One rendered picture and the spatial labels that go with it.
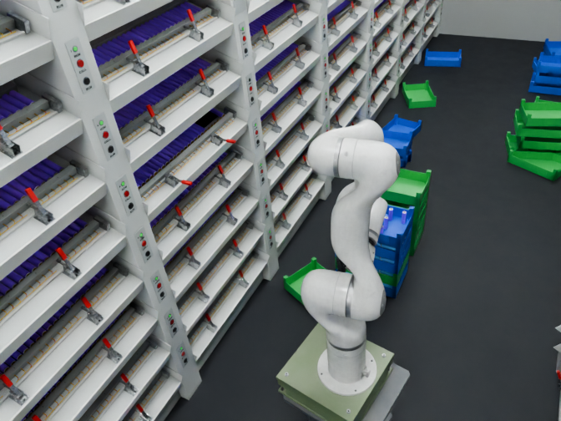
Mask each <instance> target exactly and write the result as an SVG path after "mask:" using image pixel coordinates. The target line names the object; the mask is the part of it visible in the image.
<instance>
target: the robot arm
mask: <svg viewBox="0 0 561 421"><path fill-rule="evenodd" d="M307 161H308V163H309V165H310V167H311V168H312V169H313V170H314V171H315V172H316V173H318V174H321V175H326V176H330V177H337V178H345V179H352V180H354V181H355V182H353V183H350V184H349V185H347V186H346V187H345V188H344V189H343V190H342V191H341V193H340V194H339V195H338V197H337V200H336V204H335V206H334V208H333V210H332V213H331V244H332V247H333V249H334V252H335V253H336V262H337V268H338V270H337V271H332V270H326V269H317V270H313V271H310V272H309V273H308V274H307V275H306V277H305V278H304V279H303V282H302V284H301V300H302V302H303V304H304V306H305V308H306V310H307V311H308V312H309V313H310V314H311V315H312V316H313V317H314V319H315V320H316V321H318V322H319V323H320V324H321V325H322V326H323V327H324V328H325V329H326V346H327V349H326V350H325V351H324V352H323V353H322V355H321V356H320V358H319V361H318V365H317V370H318V375H319V378H320V380H321V382H322V383H323V384H324V386H325V387H326V388H328V389H329V390H330V391H332V392H333V393H336V394H339V395H342V396H354V395H357V394H360V393H364V392H365V391H366V390H367V389H369V387H370V386H371V385H372V384H373V383H374V381H375V378H376V375H377V365H376V362H375V360H374V357H373V356H372V355H371V354H370V353H369V352H368V351H367V350H366V322H365V321H373V320H376V319H378V318H379V317H380V316H381V315H382V314H383V312H384V310H385V306H386V301H387V299H386V292H385V288H384V286H383V283H382V279H381V278H380V276H379V274H378V272H377V269H376V268H375V266H374V264H373V262H374V258H375V250H376V248H375V245H376V244H377V241H378V238H379V235H380V232H381V228H382V224H383V221H384V218H385V214H386V212H387V202H386V201H385V200H384V199H382V198H381V196H382V194H383V193H384V192H385V191H387V190H388V189H389V188H390V187H391V186H392V185H393V184H394V182H395V181H396V179H397V177H398V175H399V173H400V169H401V160H400V156H399V154H398V153H397V151H396V150H395V148H394V147H392V146H391V145H389V144H387V143H384V135H383V132H382V129H381V127H380V126H379V125H378V124H377V123H376V122H375V121H373V120H370V119H365V120H363V121H361V122H359V123H358V124H355V125H353V126H350V127H345V128H340V129H334V130H330V131H327V132H325V133H324V134H321V135H319V136H318V137H317V138H315V139H314V140H313V141H312V143H311V144H310V146H309V149H308V151H307ZM346 269H347V270H348V271H350V272H352V273H353V274H350V273H345V272H346Z"/></svg>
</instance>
